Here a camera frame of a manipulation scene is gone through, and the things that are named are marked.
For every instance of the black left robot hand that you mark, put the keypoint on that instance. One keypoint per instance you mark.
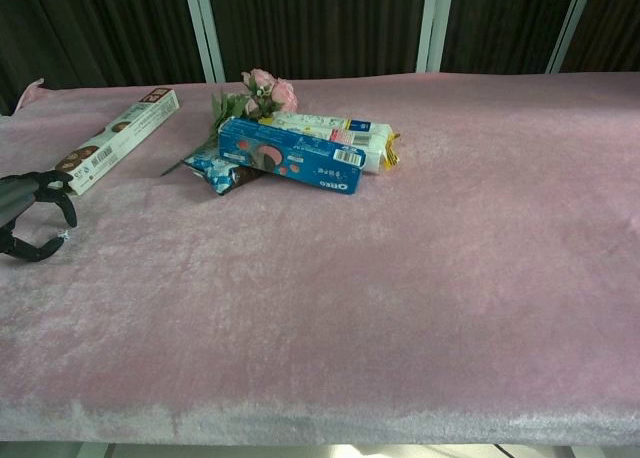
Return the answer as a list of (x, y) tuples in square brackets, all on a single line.
[(30, 190)]

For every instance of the long white cookie box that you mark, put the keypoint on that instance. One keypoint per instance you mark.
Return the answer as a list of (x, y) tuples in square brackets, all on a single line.
[(115, 138)]

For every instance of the blue snack wrapper packet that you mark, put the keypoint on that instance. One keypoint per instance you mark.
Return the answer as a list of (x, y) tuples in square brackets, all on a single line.
[(220, 173)]

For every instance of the pink artificial flower bouquet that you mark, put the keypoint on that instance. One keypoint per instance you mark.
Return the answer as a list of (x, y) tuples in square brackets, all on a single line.
[(250, 100)]

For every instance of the blue Oreo box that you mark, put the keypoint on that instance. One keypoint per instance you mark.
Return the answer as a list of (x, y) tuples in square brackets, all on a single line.
[(295, 153)]

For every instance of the pink plush table cloth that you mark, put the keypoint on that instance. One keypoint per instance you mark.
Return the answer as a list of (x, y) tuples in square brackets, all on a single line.
[(320, 278)]

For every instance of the white cylindrical snack package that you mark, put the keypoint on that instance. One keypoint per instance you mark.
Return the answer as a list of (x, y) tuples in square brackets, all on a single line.
[(340, 133)]

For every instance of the dark pleated curtain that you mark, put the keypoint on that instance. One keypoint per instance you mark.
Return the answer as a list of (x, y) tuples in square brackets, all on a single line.
[(320, 25)]

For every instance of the white metal frame post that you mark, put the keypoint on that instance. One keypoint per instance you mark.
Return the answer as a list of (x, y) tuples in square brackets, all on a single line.
[(430, 25), (202, 28), (567, 25)]

